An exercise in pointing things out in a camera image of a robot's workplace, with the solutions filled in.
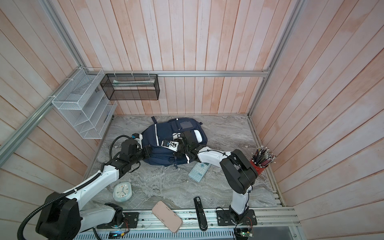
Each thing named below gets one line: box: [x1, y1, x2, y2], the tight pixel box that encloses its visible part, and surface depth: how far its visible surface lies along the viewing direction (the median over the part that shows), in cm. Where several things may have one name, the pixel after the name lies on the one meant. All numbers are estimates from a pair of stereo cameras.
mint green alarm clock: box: [113, 181, 133, 202], surface depth 81 cm
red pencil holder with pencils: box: [250, 145, 277, 175], surface depth 80 cm
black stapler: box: [193, 196, 208, 232], surface depth 75 cm
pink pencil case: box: [152, 200, 183, 233], surface depth 75 cm
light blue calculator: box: [188, 162, 211, 183], surface depth 90 cm
